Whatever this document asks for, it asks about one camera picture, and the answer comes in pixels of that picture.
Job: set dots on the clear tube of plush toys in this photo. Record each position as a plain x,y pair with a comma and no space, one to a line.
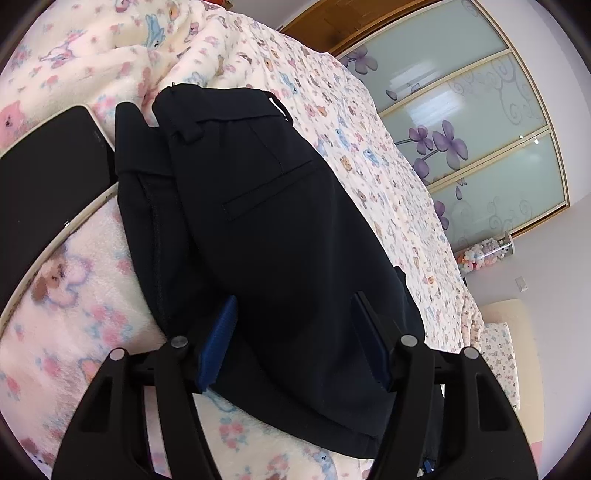
480,256

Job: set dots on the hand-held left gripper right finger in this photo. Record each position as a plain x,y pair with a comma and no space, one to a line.
374,342

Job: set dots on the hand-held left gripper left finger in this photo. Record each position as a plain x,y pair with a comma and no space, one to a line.
217,342

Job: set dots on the wooden door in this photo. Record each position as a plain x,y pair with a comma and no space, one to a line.
332,23

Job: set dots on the wall switch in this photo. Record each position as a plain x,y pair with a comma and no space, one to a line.
522,283

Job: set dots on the black pants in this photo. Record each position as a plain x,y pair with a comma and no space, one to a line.
277,230

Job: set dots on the beige headboard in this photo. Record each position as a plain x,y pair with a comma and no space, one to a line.
528,350

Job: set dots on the black tablet with white case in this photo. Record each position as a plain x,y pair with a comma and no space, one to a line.
46,184

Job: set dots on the bear printed cushion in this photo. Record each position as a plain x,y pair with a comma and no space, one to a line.
501,360

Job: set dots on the wardrobe with floral glass doors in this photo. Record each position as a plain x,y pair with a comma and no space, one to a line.
461,115

